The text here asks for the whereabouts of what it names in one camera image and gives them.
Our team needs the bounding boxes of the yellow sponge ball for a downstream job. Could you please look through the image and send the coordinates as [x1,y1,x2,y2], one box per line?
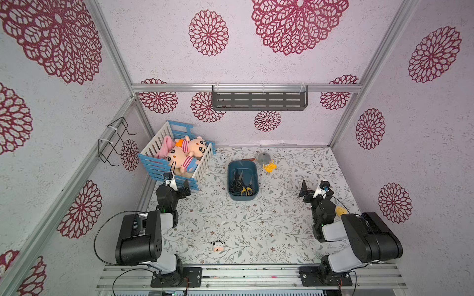
[335,206,349,217]

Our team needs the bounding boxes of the grey wall shelf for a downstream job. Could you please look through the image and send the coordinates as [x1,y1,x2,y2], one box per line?
[211,86,308,112]

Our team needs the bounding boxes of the yellow toy piece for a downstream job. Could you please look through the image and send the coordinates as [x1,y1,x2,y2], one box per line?
[262,162,277,173]

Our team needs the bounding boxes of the plush doll striped shirt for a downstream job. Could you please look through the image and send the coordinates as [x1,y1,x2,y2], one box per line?
[165,147,201,173]

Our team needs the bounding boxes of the aluminium mounting rail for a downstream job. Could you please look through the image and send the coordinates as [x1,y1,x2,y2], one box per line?
[94,263,407,296]

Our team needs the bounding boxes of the pink plush toy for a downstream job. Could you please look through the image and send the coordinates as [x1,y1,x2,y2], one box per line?
[154,135,175,159]

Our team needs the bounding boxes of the blue white toy crib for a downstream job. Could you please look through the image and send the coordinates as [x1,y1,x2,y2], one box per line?
[138,121,216,190]

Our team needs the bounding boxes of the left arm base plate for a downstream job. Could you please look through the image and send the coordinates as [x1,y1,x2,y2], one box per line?
[151,267,202,288]

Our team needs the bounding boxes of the teal plastic storage box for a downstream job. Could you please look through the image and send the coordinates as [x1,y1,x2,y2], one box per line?
[227,160,259,201]

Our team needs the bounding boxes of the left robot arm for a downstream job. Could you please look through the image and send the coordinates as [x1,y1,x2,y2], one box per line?
[115,173,191,287]

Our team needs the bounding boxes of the small cow toy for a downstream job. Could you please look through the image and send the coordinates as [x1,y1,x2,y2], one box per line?
[211,240,226,252]

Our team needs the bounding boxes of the plush doll orange shirt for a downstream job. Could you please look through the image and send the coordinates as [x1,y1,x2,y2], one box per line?
[175,136,207,159]

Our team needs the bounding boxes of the all black scissors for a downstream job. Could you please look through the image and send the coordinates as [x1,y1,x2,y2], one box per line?
[229,169,241,195]

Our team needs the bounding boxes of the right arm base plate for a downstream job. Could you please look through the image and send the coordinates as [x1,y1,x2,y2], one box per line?
[299,265,353,287]

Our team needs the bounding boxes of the yellow black scissors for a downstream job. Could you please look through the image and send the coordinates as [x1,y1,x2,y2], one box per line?
[240,178,254,196]

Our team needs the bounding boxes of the grey plush toy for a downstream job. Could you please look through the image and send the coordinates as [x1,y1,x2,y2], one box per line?
[257,152,272,166]

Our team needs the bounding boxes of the black wire wall rack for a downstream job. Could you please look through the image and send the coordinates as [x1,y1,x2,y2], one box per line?
[97,117,136,167]

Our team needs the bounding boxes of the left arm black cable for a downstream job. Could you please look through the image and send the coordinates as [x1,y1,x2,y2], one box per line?
[93,210,149,266]

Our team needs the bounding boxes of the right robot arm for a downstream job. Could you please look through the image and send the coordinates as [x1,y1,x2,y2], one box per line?
[299,180,403,287]

